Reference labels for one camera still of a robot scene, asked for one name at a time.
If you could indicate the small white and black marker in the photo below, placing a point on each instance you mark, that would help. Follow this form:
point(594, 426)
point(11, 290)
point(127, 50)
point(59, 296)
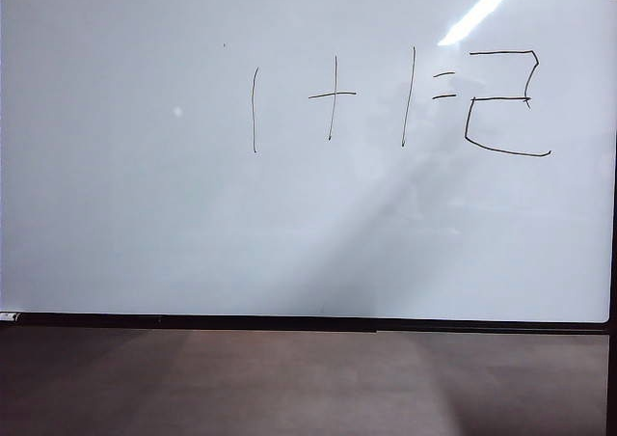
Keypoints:
point(7, 317)

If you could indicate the black whiteboard bottom rail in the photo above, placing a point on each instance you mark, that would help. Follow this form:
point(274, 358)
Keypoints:
point(289, 322)

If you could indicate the white whiteboard with black writing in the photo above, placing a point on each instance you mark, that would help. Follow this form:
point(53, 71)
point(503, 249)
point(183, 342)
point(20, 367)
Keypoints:
point(193, 214)

